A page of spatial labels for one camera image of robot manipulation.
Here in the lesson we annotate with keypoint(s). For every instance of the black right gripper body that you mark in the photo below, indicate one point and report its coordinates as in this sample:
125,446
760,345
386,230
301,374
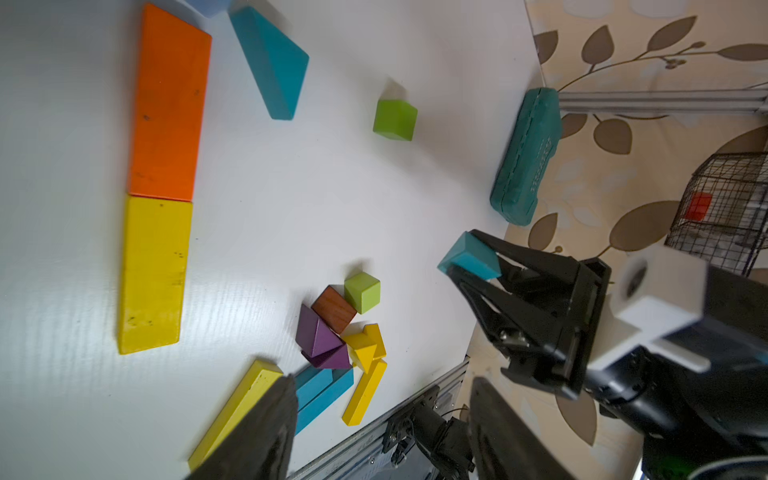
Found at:
562,370

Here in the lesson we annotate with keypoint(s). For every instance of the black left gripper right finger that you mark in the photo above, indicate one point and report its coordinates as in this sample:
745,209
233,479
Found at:
502,444

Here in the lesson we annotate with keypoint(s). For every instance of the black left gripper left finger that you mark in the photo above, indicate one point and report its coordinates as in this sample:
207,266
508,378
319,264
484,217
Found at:
260,446

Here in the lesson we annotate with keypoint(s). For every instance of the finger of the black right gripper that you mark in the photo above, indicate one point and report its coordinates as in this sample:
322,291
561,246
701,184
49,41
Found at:
515,266
512,314

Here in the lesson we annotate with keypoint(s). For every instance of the teal triangular prism block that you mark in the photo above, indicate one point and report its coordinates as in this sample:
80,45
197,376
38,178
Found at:
277,64
474,256

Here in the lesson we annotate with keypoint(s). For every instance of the purple triangular prism block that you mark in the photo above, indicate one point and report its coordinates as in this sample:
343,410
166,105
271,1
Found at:
313,335
337,358

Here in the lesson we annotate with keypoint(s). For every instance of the yellow rectangular block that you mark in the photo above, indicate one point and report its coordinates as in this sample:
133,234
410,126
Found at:
156,245
364,392

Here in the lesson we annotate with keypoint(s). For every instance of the orange rectangular block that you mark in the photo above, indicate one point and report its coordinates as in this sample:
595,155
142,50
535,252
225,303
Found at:
174,59

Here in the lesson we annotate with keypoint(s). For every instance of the light blue cube block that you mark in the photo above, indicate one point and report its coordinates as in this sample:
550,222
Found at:
209,8

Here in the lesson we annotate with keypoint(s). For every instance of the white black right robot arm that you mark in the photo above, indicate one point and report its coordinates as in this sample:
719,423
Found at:
701,425

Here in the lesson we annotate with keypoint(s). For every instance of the yellow-green rectangular block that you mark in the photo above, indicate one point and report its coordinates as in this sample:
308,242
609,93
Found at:
256,382

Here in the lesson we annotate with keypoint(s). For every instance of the teal rectangular block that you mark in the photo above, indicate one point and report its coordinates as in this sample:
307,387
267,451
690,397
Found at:
310,382
342,381

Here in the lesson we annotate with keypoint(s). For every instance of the green plastic tool case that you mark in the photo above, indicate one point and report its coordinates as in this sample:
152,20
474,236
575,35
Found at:
534,140

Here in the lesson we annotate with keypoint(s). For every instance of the yellow triangular prism block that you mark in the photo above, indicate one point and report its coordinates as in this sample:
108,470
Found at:
374,333
361,350

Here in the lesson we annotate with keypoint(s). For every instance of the light green cube block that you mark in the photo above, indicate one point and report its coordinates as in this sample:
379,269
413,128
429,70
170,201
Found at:
362,291

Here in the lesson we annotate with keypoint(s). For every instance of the brown wooden block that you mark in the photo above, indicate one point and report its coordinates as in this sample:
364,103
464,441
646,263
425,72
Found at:
334,309

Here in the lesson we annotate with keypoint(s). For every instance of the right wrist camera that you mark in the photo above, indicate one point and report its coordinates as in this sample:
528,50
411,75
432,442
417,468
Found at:
659,291

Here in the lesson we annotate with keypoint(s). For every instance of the aluminium front rail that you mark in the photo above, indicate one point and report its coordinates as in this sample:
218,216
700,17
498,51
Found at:
376,451

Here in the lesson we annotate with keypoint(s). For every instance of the black wire basket right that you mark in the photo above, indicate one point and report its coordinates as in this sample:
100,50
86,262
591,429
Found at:
722,216

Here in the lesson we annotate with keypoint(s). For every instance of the aluminium frame post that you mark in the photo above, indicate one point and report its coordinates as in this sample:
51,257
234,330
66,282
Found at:
736,102

